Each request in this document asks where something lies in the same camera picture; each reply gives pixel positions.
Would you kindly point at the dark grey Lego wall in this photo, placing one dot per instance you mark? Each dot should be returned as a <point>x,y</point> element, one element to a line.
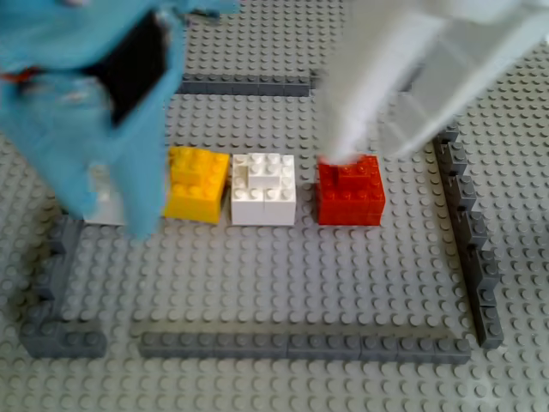
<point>244,85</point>
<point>56,317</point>
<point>300,347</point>
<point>472,232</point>

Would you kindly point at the red Lego cube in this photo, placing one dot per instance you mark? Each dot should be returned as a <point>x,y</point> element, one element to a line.
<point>351,201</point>

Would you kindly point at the yellow Lego cube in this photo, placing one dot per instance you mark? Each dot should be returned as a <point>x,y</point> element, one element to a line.
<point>197,184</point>

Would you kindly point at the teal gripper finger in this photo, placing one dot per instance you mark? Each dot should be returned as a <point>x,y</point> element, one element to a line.
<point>143,180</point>
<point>47,129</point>

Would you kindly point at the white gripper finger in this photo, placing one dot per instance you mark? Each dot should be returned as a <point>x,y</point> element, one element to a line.
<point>364,86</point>
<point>454,90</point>

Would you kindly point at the white Lego cube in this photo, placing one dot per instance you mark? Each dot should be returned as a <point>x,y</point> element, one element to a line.
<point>105,201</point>
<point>263,201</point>

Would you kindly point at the grey Lego baseplate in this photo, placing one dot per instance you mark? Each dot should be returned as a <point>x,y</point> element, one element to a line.
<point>274,279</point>

